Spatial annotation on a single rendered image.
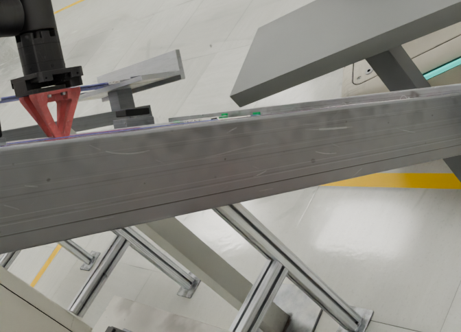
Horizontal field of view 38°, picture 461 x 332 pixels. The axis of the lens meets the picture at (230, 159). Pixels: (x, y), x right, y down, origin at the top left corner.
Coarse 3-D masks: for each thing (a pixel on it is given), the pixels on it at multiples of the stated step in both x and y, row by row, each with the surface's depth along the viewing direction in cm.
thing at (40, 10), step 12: (24, 0) 87; (36, 0) 88; (48, 0) 89; (24, 12) 87; (36, 12) 88; (48, 12) 89; (24, 24) 88; (36, 24) 88; (48, 24) 89; (36, 36) 89
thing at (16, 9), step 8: (8, 0) 84; (16, 0) 85; (0, 8) 82; (8, 8) 83; (16, 8) 84; (0, 16) 82; (8, 16) 83; (16, 16) 84; (24, 16) 86; (0, 24) 83; (8, 24) 84; (16, 24) 85; (0, 32) 84; (8, 32) 85; (16, 32) 86
